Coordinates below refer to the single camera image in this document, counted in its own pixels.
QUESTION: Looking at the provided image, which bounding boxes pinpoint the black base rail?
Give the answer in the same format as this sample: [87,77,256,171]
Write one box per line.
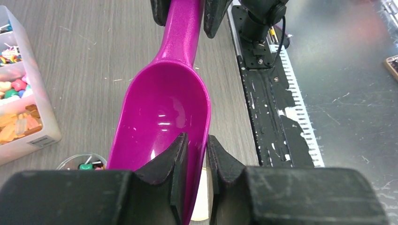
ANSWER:
[228,0,324,168]

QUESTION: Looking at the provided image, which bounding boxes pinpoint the magenta plastic scoop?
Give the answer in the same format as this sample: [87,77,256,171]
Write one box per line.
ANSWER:
[107,0,211,225]

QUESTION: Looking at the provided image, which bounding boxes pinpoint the clear compartment candy box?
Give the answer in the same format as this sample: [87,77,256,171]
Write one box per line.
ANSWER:
[0,6,61,165]

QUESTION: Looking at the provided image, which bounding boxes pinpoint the gold jar lid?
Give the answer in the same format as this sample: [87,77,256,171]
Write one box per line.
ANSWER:
[191,167,209,222]

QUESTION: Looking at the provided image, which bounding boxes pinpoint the clear plastic jar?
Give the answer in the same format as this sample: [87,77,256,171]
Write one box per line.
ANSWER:
[56,153,107,171]

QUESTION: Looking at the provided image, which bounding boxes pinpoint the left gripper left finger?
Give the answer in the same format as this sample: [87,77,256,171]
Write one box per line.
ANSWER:
[0,133,188,225]

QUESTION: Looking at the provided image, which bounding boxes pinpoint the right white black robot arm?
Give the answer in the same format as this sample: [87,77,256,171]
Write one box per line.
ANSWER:
[150,0,288,41]

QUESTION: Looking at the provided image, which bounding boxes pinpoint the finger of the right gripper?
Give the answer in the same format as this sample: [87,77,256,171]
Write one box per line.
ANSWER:
[203,0,232,38]
[150,0,171,26]

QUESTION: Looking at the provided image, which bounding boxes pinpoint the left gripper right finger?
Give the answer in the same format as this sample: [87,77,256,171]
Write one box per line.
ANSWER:
[207,135,389,225]

